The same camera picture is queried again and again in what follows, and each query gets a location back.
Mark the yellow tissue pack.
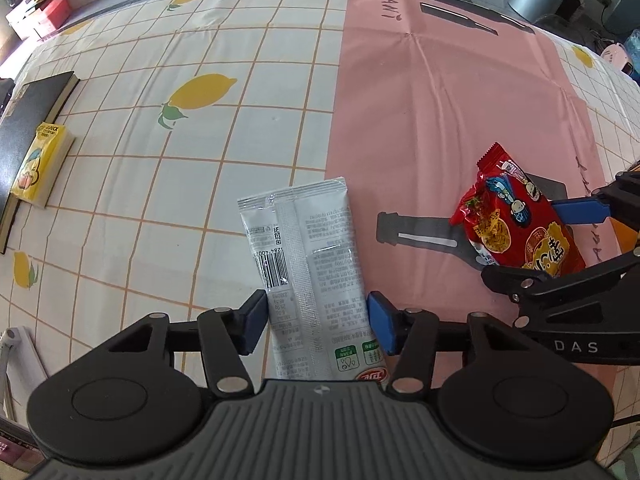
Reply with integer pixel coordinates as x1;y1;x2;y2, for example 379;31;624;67
11;122;74;208

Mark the silver grey snack pouch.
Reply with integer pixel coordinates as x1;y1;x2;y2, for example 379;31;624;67
238;178;388;385

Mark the blue water bottle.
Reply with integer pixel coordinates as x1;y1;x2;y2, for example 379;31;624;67
624;28;640;82

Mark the lemon print tablecloth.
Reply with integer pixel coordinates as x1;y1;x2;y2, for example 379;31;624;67
0;0;640;466

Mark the red chips bag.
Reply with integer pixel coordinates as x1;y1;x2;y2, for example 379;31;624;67
450;143;586;278

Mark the pink table mat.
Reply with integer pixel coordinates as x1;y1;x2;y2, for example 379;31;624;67
249;0;632;396

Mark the red storage box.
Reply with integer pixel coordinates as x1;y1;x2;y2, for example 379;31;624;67
32;0;72;37

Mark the orange white cardboard box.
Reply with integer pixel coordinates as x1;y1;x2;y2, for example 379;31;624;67
610;218;639;252

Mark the pink small heater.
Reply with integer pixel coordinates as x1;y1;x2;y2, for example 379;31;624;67
601;42;634;75

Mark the black hardcover book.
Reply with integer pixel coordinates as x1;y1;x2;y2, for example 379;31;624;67
0;72;79;254

